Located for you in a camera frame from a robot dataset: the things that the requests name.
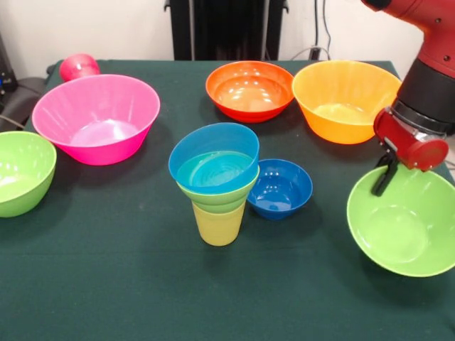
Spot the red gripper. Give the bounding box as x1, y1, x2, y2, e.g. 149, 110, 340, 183
371, 108, 449, 197

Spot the large green plastic bowl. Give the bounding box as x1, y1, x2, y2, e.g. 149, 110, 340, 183
0, 131, 58, 219
346, 165, 455, 278

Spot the red-orange plastic bowl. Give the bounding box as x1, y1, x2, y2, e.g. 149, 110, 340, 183
205, 60, 295, 124

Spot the small green plastic bowl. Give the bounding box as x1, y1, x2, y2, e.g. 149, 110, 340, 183
176, 166, 260, 215

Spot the light blue plastic bowl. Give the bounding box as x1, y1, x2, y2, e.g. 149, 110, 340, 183
168, 122, 261, 195

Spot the yellow plastic cup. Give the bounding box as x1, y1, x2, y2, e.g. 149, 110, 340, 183
191, 200, 247, 247

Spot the black computer tower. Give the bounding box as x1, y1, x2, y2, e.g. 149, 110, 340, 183
0, 31, 18, 94

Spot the large orange plastic bowl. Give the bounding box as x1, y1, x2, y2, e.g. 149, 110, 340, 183
291, 59, 403, 145

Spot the dark blue plastic bowl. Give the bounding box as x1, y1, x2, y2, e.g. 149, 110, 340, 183
247, 158, 314, 220

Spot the dark green tablecloth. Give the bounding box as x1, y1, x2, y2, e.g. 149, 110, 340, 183
0, 58, 455, 341

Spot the large pink plastic bowl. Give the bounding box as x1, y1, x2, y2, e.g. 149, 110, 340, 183
31, 73, 161, 166

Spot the red plastic cup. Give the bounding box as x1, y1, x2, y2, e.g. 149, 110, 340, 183
58, 53, 102, 83

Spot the black office chair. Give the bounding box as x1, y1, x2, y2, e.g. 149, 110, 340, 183
0, 63, 60, 132

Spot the black wall cable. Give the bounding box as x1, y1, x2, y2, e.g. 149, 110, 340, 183
314, 0, 332, 50

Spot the grey cable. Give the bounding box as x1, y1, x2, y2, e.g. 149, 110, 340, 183
0, 114, 25, 129

